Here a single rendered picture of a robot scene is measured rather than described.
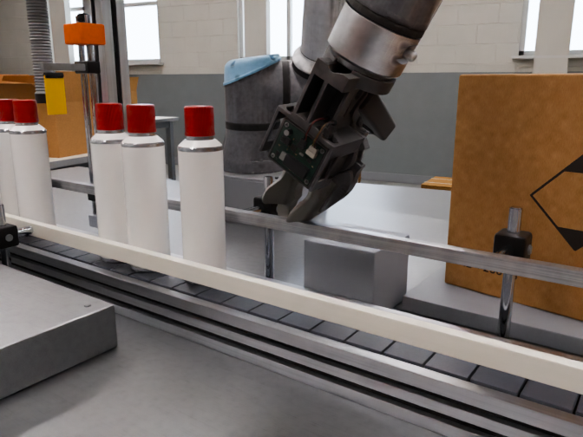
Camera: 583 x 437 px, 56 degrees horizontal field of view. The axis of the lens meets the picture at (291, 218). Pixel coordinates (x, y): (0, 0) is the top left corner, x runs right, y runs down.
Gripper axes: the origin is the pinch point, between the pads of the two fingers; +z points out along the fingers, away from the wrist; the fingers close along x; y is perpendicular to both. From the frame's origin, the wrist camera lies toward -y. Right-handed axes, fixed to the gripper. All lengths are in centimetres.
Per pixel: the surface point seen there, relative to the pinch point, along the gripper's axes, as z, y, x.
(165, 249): 12.1, 5.6, -11.0
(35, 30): 8, -6, -59
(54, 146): 113, -90, -154
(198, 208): 2.5, 6.8, -7.8
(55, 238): 21.1, 9.6, -25.8
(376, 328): -3.9, 10.2, 16.2
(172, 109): 311, -473, -424
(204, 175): -1.0, 6.0, -9.2
